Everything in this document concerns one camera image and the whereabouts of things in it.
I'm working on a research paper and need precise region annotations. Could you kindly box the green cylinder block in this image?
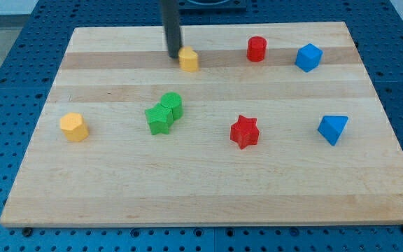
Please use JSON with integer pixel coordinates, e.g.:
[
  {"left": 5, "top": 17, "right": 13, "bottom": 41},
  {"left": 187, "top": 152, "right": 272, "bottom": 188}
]
[{"left": 160, "top": 92, "right": 183, "bottom": 120}]

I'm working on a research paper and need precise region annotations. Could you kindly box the red star block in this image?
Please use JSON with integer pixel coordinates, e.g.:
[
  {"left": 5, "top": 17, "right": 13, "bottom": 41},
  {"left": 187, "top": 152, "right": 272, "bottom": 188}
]
[{"left": 230, "top": 115, "right": 260, "bottom": 149}]

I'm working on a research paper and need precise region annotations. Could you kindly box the black cylindrical robot pointer rod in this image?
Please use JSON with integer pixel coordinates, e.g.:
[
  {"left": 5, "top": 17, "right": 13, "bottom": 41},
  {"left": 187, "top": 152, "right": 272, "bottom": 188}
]
[{"left": 160, "top": 0, "right": 183, "bottom": 59}]

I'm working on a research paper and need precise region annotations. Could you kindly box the wooden board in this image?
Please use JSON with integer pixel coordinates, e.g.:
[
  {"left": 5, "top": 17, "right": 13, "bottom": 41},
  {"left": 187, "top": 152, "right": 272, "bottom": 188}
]
[{"left": 0, "top": 22, "right": 403, "bottom": 228}]

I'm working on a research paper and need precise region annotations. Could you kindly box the yellow hexagon block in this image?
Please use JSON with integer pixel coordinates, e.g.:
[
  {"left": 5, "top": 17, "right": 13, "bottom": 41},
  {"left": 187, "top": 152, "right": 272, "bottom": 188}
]
[{"left": 59, "top": 112, "right": 90, "bottom": 142}]

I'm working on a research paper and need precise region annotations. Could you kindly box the blue triangle block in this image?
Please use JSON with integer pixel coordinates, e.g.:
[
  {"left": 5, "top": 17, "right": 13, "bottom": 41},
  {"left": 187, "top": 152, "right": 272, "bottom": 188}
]
[{"left": 317, "top": 115, "right": 348, "bottom": 146}]

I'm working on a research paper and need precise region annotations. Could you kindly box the yellow heart block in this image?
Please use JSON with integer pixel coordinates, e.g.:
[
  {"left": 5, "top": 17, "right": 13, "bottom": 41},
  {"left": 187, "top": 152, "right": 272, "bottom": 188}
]
[{"left": 178, "top": 46, "right": 199, "bottom": 72}]

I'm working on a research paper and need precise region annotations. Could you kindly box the blue cube block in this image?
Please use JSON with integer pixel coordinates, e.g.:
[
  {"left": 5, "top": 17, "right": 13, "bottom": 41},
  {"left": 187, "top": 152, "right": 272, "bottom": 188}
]
[{"left": 295, "top": 43, "right": 323, "bottom": 72}]

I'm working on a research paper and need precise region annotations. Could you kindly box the red cylinder block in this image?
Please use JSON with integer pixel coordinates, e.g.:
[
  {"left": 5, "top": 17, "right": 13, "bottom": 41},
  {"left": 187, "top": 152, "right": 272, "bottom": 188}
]
[{"left": 246, "top": 36, "right": 267, "bottom": 62}]

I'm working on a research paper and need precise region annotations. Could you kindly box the green star block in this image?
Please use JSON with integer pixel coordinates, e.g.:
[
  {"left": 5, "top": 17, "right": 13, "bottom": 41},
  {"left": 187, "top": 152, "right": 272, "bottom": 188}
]
[{"left": 145, "top": 103, "right": 174, "bottom": 135}]

